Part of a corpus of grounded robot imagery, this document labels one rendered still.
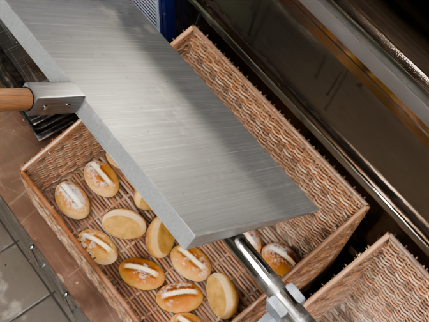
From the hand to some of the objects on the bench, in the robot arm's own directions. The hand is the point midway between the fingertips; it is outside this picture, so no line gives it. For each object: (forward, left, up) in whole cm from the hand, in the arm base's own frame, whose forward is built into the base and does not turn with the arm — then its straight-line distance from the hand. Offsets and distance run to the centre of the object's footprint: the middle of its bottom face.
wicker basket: (+9, +96, -137) cm, 168 cm away
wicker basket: (+69, +92, -137) cm, 179 cm away
